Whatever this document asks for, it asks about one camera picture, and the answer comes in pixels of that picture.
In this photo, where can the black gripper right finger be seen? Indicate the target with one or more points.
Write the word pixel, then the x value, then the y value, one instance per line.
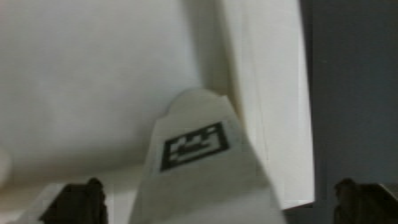
pixel 366 204

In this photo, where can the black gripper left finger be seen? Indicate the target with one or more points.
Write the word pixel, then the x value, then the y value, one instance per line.
pixel 76 207

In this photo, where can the white table leg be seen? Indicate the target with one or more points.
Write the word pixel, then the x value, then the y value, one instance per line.
pixel 204 184

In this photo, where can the white square tabletop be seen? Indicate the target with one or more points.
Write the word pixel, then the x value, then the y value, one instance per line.
pixel 101 57

